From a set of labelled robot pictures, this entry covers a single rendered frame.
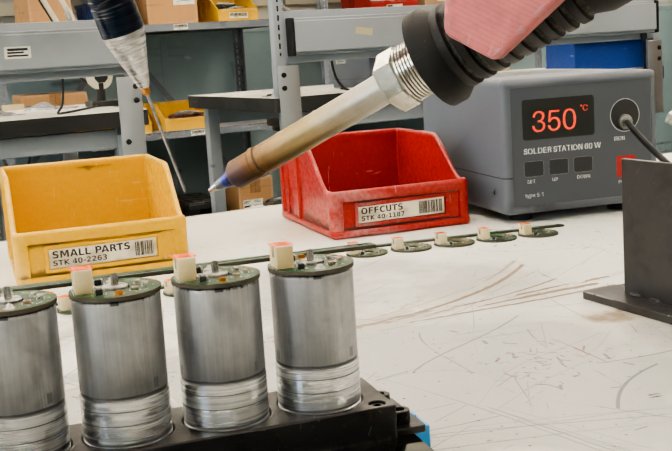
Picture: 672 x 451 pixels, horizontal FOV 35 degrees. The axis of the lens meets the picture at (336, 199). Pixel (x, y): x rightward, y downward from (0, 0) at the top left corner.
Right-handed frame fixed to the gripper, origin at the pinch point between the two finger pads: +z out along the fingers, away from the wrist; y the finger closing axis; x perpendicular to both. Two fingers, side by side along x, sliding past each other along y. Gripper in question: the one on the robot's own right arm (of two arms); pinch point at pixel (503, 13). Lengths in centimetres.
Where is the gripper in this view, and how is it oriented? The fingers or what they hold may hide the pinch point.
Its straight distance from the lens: 25.2
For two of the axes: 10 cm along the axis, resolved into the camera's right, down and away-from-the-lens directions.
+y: -4.4, 1.6, -8.8
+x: 8.1, 4.9, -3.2
